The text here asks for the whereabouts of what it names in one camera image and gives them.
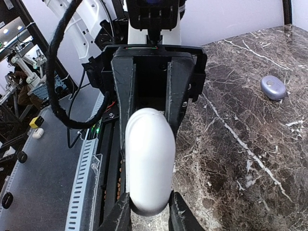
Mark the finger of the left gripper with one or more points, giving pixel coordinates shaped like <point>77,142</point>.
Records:
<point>124,74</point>
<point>179,71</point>

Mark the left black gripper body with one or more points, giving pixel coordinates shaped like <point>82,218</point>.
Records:
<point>151,73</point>

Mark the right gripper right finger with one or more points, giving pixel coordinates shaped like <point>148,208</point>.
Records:
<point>181,217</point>

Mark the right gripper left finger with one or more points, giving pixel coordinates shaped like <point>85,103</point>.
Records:
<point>119,218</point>

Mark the white charging case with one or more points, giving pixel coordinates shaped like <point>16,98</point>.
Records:
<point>149,156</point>

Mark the purple blue charging case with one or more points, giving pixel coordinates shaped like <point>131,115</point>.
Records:
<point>273,88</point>

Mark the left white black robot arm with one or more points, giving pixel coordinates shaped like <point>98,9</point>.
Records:
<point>90,25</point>

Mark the small white case off table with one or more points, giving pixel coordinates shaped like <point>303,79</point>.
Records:
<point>38,133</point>

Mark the light blue plastic basket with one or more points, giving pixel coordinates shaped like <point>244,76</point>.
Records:
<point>41,89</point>

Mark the yellow black small block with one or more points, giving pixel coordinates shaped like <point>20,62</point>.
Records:
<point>36,122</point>

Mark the white slotted cable duct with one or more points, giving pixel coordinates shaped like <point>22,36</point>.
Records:
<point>80,215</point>

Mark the black front table rail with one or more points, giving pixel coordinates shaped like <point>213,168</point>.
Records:
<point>111,172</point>

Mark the left black frame post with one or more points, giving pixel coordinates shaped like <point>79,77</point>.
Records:
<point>287,11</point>

